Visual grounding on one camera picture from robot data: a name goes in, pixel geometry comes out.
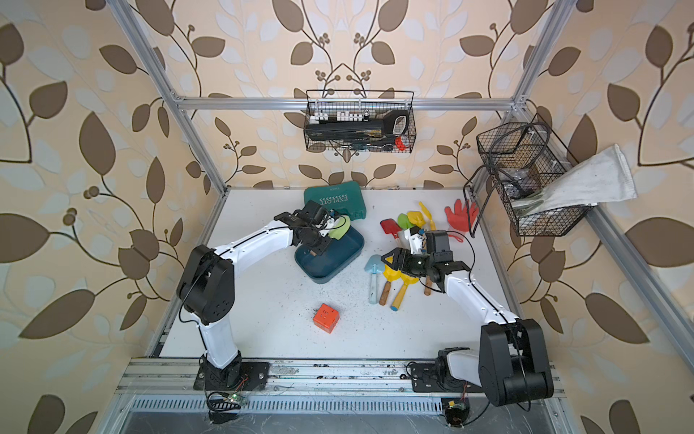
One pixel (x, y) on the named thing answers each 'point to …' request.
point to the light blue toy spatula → (374, 264)
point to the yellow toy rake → (429, 216)
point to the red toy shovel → (390, 227)
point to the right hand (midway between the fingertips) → (388, 260)
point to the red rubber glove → (463, 216)
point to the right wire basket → (522, 159)
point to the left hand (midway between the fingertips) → (327, 242)
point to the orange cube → (326, 317)
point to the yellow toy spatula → (416, 218)
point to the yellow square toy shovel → (389, 274)
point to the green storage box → (343, 253)
